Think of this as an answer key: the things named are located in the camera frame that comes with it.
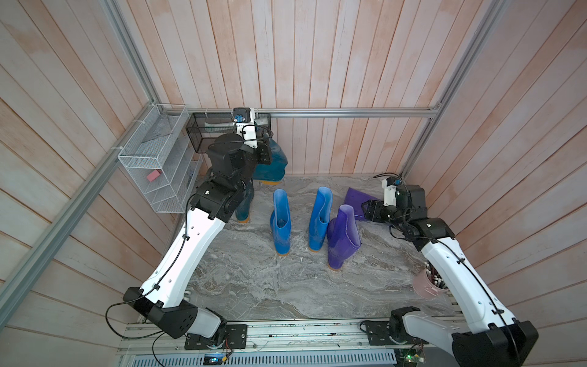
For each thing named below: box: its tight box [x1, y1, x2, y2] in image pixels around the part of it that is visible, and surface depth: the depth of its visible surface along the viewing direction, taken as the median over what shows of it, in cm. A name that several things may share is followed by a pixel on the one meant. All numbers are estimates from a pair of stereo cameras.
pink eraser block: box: [145, 168, 163, 182], surface depth 84 cm
